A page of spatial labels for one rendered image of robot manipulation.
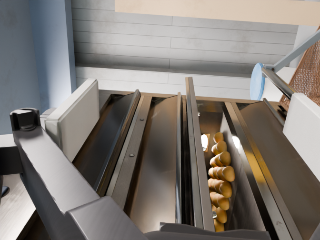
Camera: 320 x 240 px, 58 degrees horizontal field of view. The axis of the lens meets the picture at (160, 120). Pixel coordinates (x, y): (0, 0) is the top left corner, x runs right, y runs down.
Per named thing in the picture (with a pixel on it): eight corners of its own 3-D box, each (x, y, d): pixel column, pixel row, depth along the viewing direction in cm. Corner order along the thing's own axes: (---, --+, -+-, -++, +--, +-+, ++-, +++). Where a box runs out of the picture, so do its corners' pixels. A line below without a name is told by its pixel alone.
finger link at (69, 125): (64, 175, 14) (49, 174, 14) (99, 119, 21) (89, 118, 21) (59, 120, 13) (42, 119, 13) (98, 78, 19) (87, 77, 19)
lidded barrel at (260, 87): (305, 59, 334) (255, 56, 336) (321, 75, 295) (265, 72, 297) (293, 95, 359) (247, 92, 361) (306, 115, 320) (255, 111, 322)
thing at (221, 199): (218, 263, 160) (208, 263, 160) (210, 205, 204) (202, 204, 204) (236, 172, 135) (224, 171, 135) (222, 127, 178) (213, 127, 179)
